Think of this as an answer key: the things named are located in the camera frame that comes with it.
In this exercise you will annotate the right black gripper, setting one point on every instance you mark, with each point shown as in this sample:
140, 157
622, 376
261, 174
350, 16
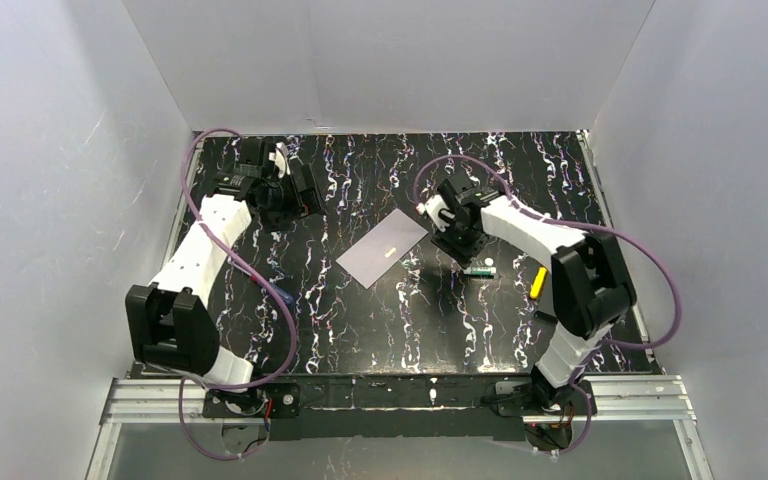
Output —
462, 240

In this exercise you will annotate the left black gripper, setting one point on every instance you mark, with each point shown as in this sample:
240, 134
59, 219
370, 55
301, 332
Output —
289, 201

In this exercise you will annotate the white green glue stick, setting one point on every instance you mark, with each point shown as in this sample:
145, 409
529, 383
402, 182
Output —
482, 272

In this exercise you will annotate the lavender paper envelope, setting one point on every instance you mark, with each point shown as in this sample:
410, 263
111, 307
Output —
381, 248

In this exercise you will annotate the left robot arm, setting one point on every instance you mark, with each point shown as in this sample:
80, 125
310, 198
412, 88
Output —
169, 323

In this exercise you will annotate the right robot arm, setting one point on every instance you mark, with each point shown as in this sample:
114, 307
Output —
585, 290

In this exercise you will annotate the blue red screwdriver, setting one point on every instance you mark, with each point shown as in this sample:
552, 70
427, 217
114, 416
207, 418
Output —
286, 298

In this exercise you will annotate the yellow black screwdriver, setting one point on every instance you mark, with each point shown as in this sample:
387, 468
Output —
538, 283

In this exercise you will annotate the black square pad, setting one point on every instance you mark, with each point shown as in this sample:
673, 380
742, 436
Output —
545, 308

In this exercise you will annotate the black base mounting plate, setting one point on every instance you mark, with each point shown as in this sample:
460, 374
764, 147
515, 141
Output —
313, 406

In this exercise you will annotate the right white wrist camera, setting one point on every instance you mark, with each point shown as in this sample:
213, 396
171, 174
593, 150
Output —
436, 210

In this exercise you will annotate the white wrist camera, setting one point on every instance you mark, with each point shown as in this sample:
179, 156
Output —
436, 210
280, 159

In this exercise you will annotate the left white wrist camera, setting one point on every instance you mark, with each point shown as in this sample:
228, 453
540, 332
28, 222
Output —
280, 159

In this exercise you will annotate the aluminium frame rail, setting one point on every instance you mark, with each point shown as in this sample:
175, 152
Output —
625, 398

